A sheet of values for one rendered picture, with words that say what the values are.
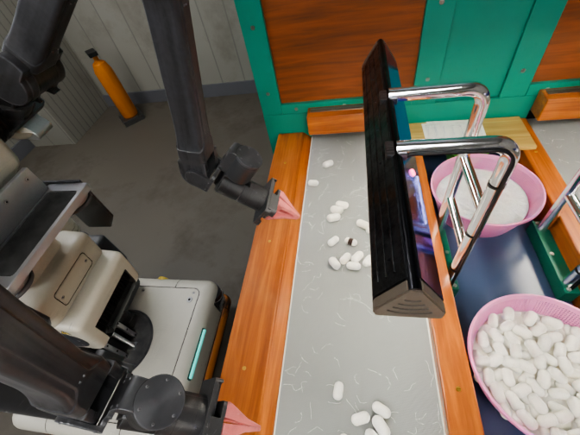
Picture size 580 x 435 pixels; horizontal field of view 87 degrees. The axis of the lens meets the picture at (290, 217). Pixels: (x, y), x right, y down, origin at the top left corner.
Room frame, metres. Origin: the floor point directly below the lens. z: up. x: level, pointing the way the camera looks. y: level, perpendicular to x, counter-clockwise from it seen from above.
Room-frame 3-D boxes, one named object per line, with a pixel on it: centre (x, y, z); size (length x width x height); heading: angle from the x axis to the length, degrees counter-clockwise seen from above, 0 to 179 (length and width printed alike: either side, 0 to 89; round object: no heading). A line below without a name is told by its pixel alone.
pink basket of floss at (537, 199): (0.49, -0.52, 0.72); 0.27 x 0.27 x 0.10
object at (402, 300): (0.42, -0.20, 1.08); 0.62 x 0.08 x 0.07; 162
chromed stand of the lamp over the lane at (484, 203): (0.39, -0.28, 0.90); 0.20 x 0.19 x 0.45; 162
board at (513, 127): (0.70, -0.59, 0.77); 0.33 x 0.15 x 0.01; 72
